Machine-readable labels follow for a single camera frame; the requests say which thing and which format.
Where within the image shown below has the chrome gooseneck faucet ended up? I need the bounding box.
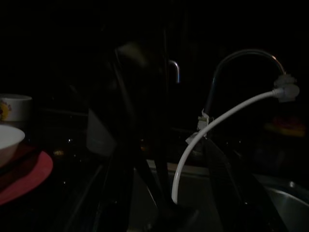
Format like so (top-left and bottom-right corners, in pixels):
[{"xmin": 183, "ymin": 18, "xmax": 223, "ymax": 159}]
[{"xmin": 197, "ymin": 49, "xmax": 286, "ymax": 139}]

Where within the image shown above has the white hose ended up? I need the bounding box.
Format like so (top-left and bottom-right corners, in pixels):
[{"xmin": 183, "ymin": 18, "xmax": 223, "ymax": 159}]
[{"xmin": 171, "ymin": 74, "xmax": 301, "ymax": 203}]

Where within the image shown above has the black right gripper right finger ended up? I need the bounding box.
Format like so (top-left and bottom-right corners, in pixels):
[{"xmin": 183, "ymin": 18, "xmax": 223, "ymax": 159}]
[{"xmin": 203, "ymin": 138, "xmax": 288, "ymax": 232}]

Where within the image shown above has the white mug with flower print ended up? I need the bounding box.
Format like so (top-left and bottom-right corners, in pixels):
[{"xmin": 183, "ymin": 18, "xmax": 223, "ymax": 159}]
[{"xmin": 0, "ymin": 94, "xmax": 33, "ymax": 129}]

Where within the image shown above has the stainless steel sink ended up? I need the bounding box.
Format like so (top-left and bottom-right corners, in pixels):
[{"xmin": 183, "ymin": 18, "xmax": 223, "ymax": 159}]
[{"xmin": 96, "ymin": 159, "xmax": 309, "ymax": 232}]

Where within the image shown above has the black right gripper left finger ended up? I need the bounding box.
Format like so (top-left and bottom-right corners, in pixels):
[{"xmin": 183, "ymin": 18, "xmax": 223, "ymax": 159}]
[{"xmin": 94, "ymin": 144, "xmax": 136, "ymax": 232}]

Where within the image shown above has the grey water filter canister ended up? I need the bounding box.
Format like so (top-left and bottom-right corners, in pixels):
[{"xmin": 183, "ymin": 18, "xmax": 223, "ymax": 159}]
[{"xmin": 86, "ymin": 42, "xmax": 181, "ymax": 156}]

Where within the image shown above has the white bowl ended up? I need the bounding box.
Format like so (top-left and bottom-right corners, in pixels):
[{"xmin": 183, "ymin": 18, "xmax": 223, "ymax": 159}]
[{"xmin": 0, "ymin": 124, "xmax": 26, "ymax": 168}]

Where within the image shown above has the pink round plate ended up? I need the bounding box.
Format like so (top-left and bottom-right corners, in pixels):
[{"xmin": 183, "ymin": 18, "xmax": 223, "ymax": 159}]
[{"xmin": 0, "ymin": 144, "xmax": 54, "ymax": 206}]

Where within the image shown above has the yellow and red sponge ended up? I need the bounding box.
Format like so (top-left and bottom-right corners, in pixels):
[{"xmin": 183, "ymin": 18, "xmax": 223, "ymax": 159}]
[{"xmin": 264, "ymin": 115, "xmax": 307, "ymax": 136}]

